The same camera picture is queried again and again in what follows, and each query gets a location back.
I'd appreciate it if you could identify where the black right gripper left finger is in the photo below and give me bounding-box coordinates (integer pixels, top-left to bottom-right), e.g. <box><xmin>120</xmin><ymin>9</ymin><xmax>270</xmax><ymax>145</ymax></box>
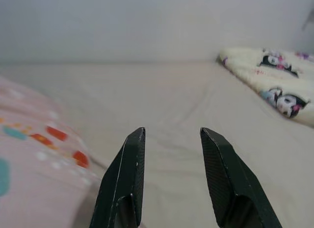
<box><xmin>89</xmin><ymin>127</ymin><xmax>146</xmax><ymax>228</ymax></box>

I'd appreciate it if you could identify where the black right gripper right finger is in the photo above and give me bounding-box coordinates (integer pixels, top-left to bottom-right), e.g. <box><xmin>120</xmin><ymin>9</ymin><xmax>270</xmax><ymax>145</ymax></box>
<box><xmin>200</xmin><ymin>127</ymin><xmax>283</xmax><ymax>228</ymax></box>

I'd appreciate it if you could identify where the pink patterned pillow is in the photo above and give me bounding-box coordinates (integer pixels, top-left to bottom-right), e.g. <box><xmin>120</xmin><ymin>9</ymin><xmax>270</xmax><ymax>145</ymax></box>
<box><xmin>0</xmin><ymin>76</ymin><xmax>107</xmax><ymax>228</ymax></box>

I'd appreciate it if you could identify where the bed with cream sheet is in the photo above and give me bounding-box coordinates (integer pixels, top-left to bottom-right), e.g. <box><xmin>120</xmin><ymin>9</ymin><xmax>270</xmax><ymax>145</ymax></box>
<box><xmin>0</xmin><ymin>61</ymin><xmax>314</xmax><ymax>228</ymax></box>

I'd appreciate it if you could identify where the cream cartoon print blanket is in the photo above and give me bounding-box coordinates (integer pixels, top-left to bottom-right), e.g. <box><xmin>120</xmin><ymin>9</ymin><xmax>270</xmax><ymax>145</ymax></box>
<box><xmin>216</xmin><ymin>47</ymin><xmax>314</xmax><ymax>127</ymax></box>

